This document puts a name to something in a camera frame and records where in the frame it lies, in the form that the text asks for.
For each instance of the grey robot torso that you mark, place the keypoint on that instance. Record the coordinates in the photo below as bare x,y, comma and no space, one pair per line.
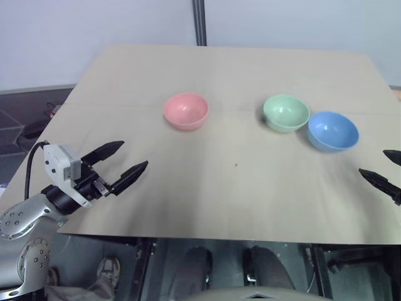
257,294

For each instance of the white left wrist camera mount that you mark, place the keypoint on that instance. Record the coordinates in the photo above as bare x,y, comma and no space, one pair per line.
59,163

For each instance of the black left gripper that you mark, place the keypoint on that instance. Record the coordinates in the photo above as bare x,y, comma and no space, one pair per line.
91,185

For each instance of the blue bowl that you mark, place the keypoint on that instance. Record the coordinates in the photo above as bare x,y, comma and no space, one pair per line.
332,131

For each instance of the grey sneaker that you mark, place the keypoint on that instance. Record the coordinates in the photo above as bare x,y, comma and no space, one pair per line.
109,269
53,276

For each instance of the red bowl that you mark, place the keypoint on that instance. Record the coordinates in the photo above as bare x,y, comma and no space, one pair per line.
186,110

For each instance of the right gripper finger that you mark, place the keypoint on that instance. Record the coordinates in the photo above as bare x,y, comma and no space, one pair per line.
379,182
394,155

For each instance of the grey trouser leg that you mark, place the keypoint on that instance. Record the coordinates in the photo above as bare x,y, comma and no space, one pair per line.
81,290

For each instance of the black table leg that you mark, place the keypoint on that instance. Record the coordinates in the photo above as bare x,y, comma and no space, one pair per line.
142,269
321,272

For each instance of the grey metal pole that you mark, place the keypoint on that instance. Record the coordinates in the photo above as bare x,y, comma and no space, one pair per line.
199,22

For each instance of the green bowl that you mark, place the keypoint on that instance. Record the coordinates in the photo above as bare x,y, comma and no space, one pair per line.
285,112

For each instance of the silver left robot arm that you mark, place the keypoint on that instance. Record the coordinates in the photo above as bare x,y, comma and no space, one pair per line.
18,219

